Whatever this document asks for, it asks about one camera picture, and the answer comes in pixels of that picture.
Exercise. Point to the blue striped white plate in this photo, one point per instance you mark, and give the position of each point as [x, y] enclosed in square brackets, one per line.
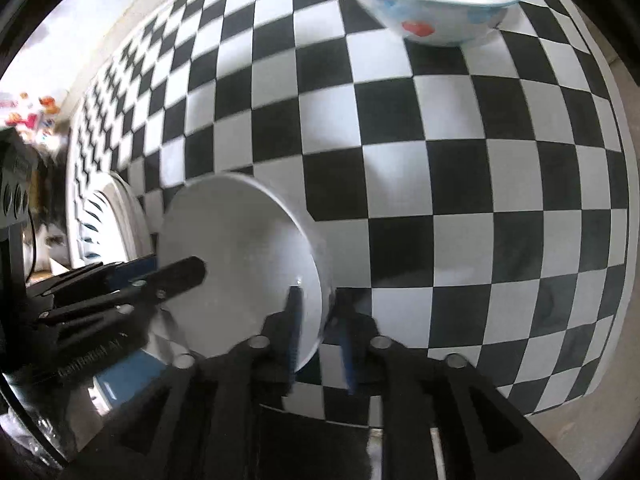
[90, 230]

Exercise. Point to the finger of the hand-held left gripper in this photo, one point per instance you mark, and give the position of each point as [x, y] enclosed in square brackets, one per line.
[132, 272]
[175, 275]

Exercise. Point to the black white checkered tablecloth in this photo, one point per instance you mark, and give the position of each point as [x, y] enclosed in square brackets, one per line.
[450, 170]

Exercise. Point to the white bowl with dark flowers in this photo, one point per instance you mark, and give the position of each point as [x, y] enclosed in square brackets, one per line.
[235, 240]

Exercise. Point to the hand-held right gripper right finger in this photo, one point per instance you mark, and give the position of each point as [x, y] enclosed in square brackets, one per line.
[346, 345]

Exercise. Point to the colourful wall stickers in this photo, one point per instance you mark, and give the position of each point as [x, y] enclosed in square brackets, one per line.
[30, 110]

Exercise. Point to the white bowl with red flowers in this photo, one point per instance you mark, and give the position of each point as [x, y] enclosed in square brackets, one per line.
[440, 15]

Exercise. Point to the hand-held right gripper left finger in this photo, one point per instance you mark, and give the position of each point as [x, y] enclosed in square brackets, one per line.
[295, 325]

